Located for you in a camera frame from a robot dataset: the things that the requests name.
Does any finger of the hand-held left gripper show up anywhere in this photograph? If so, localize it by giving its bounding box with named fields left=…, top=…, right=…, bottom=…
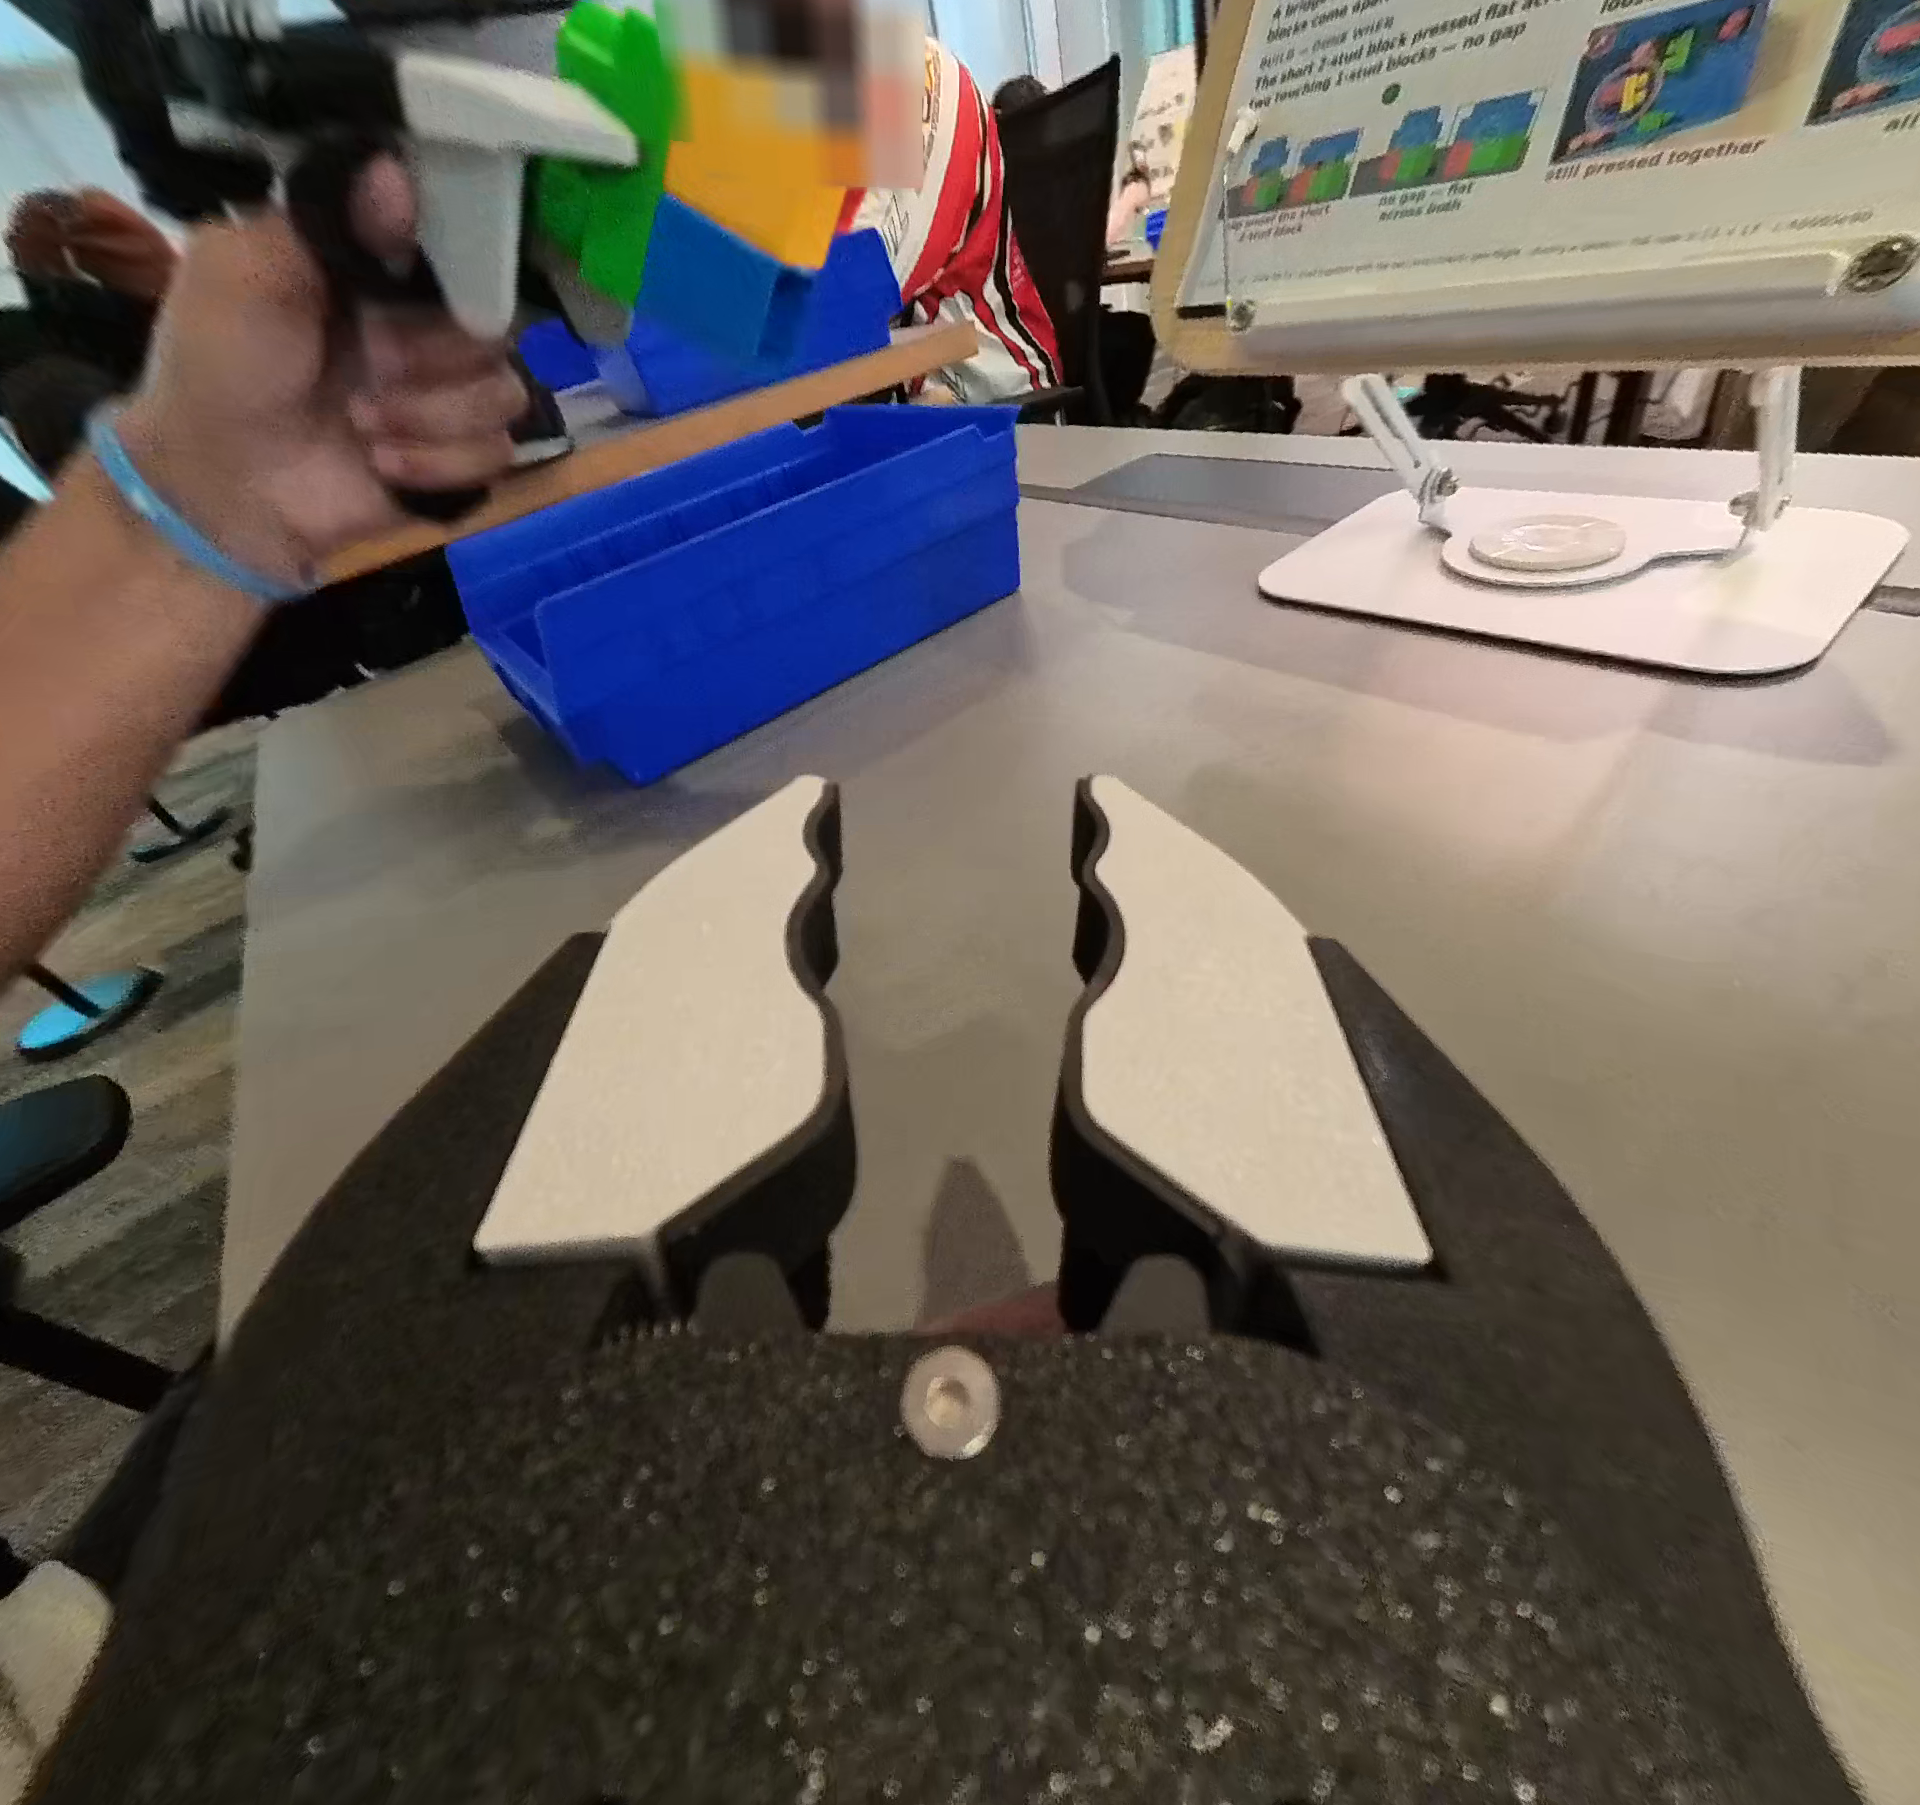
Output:
left=390, top=4, right=586, bottom=79
left=396, top=49, right=641, bottom=342

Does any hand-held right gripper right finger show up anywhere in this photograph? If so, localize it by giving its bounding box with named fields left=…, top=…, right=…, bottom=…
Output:
left=1050, top=773, right=1437, bottom=1329

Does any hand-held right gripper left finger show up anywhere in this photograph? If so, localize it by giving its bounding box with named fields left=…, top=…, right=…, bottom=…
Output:
left=470, top=773, right=861, bottom=1328

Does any green mega block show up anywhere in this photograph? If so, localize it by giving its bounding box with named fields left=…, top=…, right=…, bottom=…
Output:
left=533, top=0, right=692, bottom=306

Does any yellow mega block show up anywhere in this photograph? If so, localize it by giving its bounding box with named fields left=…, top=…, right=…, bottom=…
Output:
left=660, top=58, right=863, bottom=269

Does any blue mega block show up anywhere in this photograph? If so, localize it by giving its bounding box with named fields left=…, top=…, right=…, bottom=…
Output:
left=636, top=192, right=818, bottom=367

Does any blue storage bin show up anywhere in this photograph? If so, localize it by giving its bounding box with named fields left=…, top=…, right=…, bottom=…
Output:
left=517, top=228, right=902, bottom=419
left=448, top=403, right=1025, bottom=786

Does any person's left hand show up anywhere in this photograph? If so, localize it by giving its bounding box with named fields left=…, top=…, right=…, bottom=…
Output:
left=128, top=152, right=531, bottom=595

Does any wooden table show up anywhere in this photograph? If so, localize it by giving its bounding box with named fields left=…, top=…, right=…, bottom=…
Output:
left=315, top=320, right=980, bottom=583

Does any blue wristband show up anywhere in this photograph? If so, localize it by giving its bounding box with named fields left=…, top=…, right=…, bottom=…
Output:
left=81, top=403, right=317, bottom=603

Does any black round base stand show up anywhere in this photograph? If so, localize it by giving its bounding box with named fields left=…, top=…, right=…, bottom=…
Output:
left=128, top=792, right=234, bottom=866
left=15, top=961, right=164, bottom=1059

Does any person's office chair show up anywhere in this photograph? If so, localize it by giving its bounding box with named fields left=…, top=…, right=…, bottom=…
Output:
left=0, top=1074, right=181, bottom=1417

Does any instruction board on white stand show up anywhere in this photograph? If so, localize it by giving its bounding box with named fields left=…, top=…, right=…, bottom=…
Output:
left=1146, top=0, right=1920, bottom=677

